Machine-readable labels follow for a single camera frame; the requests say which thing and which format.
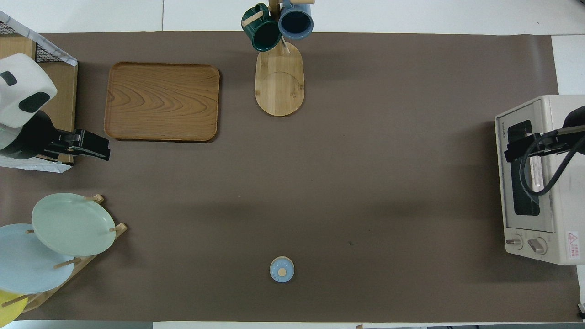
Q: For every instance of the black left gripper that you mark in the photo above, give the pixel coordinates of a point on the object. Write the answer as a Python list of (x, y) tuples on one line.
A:
[(68, 144)]

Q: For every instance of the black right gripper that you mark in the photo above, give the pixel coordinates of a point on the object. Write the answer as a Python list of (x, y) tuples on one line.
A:
[(548, 139)]

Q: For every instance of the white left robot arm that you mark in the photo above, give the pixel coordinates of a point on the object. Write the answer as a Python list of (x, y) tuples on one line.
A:
[(23, 91)]

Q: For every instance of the cream toaster oven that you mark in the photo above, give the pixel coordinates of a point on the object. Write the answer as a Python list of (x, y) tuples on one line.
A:
[(569, 205)]

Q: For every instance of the wooden stepped shelf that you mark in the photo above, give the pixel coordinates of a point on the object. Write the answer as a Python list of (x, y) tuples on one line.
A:
[(64, 100)]

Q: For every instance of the white patterned liner cloth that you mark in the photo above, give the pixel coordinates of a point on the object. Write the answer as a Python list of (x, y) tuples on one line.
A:
[(32, 165)]

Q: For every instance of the rectangular wooden tray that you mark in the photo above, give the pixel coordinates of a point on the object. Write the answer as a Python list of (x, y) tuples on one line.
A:
[(162, 101)]

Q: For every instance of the pale green plate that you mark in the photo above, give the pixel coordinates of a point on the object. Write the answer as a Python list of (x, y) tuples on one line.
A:
[(73, 224)]

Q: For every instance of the wooden plate rack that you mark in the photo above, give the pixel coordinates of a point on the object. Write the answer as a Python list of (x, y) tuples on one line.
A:
[(119, 228)]

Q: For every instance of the light blue plate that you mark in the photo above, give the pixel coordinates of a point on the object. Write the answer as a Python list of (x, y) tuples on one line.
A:
[(27, 265)]

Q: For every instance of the yellow plate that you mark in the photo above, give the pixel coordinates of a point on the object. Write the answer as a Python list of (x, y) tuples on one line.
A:
[(9, 308)]

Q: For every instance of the wooden mug tree stand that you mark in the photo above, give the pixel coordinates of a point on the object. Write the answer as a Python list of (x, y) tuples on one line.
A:
[(279, 87)]

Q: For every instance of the brown table mat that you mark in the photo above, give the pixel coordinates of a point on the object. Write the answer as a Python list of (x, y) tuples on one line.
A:
[(320, 183)]

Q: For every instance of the dark green mug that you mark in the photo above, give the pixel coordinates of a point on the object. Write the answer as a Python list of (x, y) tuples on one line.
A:
[(265, 32)]

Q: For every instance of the small blue bell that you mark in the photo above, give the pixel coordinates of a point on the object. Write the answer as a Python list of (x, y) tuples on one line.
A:
[(282, 269)]

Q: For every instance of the blue mug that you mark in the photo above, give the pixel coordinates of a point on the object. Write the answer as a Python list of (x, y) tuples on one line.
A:
[(295, 20)]

